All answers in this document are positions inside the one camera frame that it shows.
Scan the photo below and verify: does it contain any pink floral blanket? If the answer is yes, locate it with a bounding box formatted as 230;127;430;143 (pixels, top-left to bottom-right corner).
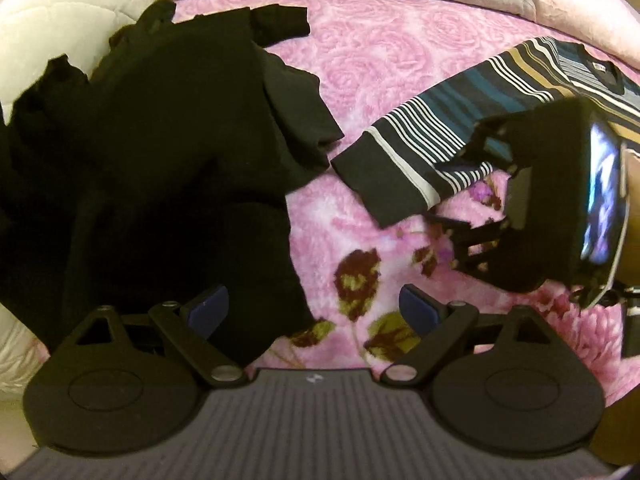
29;0;640;401

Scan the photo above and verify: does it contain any striped dark sweater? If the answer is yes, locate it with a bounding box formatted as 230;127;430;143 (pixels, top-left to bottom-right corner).
331;37;639;228

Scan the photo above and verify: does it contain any black garment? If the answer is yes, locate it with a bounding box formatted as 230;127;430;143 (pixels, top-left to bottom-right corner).
1;0;343;366

